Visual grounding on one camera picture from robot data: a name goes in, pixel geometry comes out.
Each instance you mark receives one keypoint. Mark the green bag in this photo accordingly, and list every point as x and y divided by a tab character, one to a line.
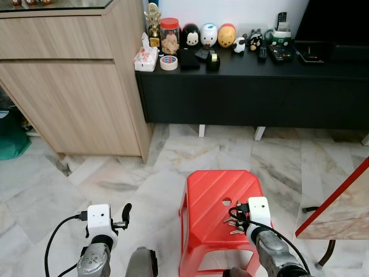
12	138

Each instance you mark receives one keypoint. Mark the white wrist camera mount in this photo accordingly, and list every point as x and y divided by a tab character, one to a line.
259	210
99	219

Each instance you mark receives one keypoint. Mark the small white cow figurine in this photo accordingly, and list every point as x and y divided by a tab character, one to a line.
240	45

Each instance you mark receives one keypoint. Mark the grey right robot leg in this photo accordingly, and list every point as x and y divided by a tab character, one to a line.
237	272

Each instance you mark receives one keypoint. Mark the black TV console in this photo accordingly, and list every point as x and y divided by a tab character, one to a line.
253	95

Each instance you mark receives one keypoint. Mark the light wooden cabinet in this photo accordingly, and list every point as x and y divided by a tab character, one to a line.
69	86

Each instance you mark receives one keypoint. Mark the grey robot leg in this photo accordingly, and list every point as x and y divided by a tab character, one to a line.
237	272
141	262

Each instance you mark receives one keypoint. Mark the dark curved table leg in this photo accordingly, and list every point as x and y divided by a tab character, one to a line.
330	251

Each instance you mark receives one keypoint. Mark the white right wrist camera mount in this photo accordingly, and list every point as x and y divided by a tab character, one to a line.
259	210

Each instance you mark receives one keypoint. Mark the yellow and red egg figure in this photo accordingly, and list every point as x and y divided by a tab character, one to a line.
227	36

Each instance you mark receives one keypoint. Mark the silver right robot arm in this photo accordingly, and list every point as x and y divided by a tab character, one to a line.
274	249

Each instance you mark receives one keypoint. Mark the white egg figure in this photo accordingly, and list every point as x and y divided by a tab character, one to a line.
209	35

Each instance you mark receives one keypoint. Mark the black tape dispenser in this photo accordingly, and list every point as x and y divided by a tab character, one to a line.
213	61

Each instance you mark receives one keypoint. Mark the black television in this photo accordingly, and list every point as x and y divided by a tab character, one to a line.
334	23

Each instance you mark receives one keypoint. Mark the gold trophy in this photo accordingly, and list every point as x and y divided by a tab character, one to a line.
153	23

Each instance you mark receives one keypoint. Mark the green and white holder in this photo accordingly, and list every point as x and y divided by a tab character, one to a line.
282	36

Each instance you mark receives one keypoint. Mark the small black remote control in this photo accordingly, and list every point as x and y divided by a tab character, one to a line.
262	52

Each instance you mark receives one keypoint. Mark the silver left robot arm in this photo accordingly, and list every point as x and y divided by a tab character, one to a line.
93	259

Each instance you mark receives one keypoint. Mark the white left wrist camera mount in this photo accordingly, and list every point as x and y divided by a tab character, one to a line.
99	219

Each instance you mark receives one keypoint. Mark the marble table with red edge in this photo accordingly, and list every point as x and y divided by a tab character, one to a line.
343	210

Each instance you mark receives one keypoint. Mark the black penguin figurine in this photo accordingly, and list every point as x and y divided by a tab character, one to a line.
255	40

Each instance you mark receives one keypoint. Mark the white tape roll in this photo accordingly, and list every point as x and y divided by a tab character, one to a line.
168	63

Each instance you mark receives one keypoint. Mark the red plastic stool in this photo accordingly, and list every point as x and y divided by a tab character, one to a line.
210	196

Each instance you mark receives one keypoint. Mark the grey left robot leg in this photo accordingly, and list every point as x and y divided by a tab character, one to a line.
141	262

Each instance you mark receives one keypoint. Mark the white and pink tissue pack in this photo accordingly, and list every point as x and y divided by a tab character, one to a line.
145	57

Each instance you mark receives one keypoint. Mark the large black remote control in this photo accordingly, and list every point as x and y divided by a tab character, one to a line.
280	53

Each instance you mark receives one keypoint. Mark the clear jar with red lid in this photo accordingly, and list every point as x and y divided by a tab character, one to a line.
169	37

